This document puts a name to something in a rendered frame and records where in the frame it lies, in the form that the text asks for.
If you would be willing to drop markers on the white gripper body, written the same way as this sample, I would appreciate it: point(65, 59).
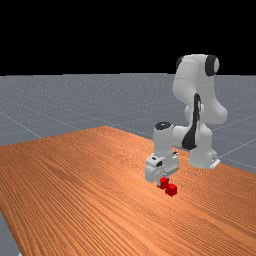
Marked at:
point(160, 166)

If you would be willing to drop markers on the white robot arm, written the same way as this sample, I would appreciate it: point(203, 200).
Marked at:
point(196, 83)

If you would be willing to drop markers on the red cube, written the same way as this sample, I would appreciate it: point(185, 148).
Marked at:
point(163, 182)
point(171, 190)

